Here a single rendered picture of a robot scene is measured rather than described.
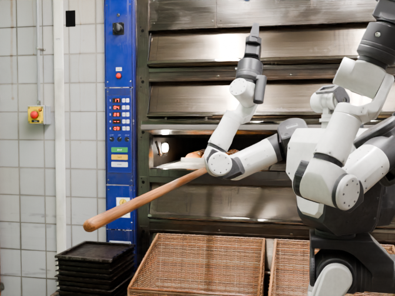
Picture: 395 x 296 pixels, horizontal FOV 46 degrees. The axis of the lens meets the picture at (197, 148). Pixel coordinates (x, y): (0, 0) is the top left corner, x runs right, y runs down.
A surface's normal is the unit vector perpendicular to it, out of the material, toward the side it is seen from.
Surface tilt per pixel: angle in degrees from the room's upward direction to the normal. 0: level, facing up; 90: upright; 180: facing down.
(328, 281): 90
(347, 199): 97
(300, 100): 70
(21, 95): 90
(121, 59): 90
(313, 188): 106
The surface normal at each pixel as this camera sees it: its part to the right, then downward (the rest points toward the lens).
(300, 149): -0.93, 0.02
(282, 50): -0.19, -0.29
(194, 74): -0.20, 0.05
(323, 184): -0.76, 0.30
